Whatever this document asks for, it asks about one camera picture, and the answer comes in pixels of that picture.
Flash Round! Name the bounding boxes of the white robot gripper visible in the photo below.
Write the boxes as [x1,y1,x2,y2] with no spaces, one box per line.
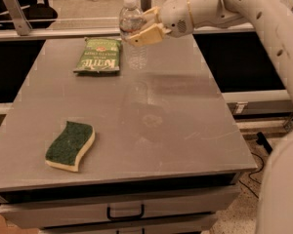
[126,0,193,47]

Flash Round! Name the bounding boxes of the black drawer handle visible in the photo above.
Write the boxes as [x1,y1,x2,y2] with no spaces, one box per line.
[106,204,145,221]

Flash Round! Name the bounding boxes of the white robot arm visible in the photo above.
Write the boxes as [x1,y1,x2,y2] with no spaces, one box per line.
[125,0,293,234]

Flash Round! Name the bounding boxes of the metal railing bar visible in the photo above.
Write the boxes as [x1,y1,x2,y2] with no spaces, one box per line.
[0,23,255,42]

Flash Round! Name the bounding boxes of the black office chair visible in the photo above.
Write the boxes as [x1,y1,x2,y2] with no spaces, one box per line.
[0,0,58,30]

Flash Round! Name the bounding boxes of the left metal railing bracket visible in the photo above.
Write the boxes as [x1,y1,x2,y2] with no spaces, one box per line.
[3,0,32,36]

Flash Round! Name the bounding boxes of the green kettle chip bag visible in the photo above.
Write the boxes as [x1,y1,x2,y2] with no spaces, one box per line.
[73,38,121,74]

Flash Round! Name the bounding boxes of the grey drawer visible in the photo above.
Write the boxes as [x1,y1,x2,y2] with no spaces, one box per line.
[39,214,217,234]
[0,185,240,228]

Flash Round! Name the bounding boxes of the black stand leg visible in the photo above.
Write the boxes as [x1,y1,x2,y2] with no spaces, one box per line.
[256,132,272,154]

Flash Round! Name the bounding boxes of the grey lower drawer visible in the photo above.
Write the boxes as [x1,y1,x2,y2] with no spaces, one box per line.
[39,214,217,234]

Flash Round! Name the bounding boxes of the grey top drawer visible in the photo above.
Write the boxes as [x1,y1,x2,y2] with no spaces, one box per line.
[0,185,240,228]

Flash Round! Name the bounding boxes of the clear plastic water bottle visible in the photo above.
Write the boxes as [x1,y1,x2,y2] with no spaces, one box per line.
[119,0,147,70]

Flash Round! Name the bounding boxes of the black floor cable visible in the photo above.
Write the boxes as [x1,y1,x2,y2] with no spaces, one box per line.
[238,151,266,199]

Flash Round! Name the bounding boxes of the green yellow sponge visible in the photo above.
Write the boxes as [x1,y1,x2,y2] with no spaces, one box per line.
[45,121,96,173]

